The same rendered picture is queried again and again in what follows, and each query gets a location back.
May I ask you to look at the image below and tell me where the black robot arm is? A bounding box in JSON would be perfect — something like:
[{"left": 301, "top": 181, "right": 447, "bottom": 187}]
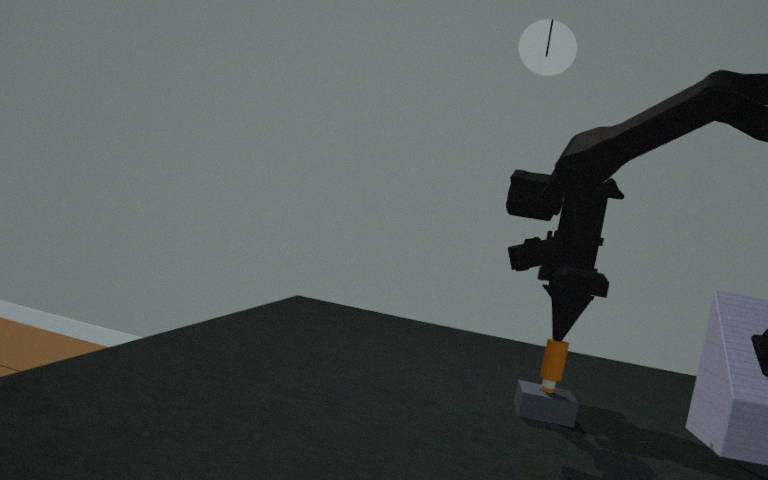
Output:
[{"left": 506, "top": 70, "right": 768, "bottom": 272}]

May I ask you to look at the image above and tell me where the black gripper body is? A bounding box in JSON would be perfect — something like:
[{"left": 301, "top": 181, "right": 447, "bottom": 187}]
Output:
[{"left": 537, "top": 223, "right": 609, "bottom": 298}]

